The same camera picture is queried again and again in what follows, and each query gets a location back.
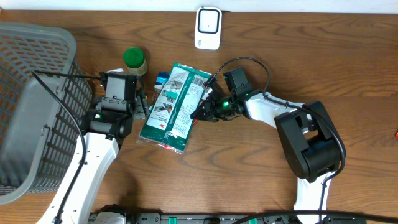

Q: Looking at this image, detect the green grip gloves package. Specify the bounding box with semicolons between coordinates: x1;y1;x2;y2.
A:
139;63;211;153

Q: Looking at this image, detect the green lid white jar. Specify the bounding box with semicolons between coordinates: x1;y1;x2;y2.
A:
123;47;148;76

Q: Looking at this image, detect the red dustpan brush package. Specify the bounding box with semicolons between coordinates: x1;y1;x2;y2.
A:
153;72;170;103

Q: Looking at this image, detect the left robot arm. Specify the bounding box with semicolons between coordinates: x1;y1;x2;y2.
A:
39;71;149;223

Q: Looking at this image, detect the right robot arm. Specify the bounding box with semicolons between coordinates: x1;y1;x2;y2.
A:
190;90;346;211

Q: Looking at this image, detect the white barcode scanner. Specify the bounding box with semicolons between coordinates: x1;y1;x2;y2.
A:
194;6;222;50

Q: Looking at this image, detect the grey plastic mesh basket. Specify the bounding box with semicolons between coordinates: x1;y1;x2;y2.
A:
1;22;92;204

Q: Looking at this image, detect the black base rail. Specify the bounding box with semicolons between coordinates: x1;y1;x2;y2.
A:
90;212;368;224

